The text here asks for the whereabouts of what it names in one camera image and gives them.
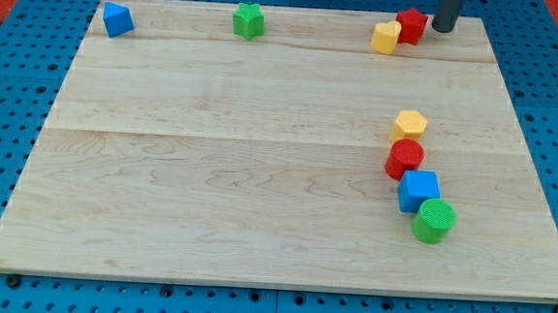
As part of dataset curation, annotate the yellow heart block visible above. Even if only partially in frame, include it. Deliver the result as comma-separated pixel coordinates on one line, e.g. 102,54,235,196
370,20,401,54

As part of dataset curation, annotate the light wooden board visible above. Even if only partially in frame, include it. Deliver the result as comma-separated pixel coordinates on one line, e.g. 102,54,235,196
0,0,558,303

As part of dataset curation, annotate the red cylinder block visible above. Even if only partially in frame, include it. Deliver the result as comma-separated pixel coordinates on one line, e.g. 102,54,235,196
384,139,425,180

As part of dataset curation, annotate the yellow hexagon block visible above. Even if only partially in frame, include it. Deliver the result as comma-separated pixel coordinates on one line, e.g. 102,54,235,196
388,110,428,143

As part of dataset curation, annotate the green star block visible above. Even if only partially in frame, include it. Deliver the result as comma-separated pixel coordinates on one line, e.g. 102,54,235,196
232,3,265,41

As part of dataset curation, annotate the blue cube block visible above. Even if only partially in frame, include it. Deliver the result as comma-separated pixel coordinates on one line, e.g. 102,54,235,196
397,170,441,213

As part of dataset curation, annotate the green cylinder block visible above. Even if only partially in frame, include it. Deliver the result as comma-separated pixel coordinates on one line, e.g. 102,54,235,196
412,198,457,244

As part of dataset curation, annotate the red star block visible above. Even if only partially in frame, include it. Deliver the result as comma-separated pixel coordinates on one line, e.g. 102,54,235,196
396,9,428,46

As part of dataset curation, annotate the blue triangular prism block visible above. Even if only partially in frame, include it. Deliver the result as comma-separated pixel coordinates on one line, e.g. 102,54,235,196
102,1,135,39

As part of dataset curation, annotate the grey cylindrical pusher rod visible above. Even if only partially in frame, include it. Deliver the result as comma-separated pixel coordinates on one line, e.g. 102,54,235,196
432,0,466,34

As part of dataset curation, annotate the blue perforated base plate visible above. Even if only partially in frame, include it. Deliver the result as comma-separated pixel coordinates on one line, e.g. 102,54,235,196
0,0,558,313

